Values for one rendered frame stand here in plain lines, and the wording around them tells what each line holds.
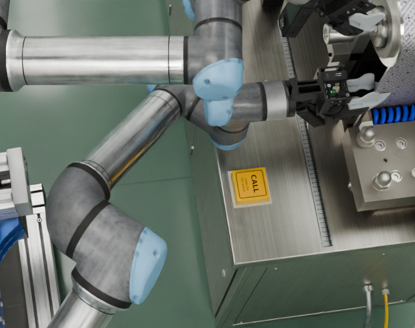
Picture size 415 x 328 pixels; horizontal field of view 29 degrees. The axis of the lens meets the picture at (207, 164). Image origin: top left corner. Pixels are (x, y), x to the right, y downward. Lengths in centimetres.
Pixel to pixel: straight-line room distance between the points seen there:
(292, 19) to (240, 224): 49
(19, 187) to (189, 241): 89
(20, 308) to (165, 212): 58
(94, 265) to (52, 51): 36
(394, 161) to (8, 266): 120
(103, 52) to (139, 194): 145
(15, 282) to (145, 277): 108
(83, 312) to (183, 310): 119
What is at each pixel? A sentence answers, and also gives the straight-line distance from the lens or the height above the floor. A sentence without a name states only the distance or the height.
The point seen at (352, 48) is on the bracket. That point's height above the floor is 116.
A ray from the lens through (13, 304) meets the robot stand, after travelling 238.
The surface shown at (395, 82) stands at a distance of 161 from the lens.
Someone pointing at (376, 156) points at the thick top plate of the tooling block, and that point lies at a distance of 166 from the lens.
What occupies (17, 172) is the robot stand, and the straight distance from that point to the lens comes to 188.
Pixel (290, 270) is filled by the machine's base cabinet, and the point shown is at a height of 77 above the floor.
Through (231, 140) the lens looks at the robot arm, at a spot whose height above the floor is 102.
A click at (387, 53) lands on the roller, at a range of 151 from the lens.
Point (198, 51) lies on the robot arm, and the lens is 123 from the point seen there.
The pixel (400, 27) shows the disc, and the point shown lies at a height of 131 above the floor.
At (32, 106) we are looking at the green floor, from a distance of 280.
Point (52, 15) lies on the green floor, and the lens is 295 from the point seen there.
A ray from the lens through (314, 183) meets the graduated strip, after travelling 175.
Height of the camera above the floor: 251
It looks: 68 degrees down
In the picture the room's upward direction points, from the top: 12 degrees clockwise
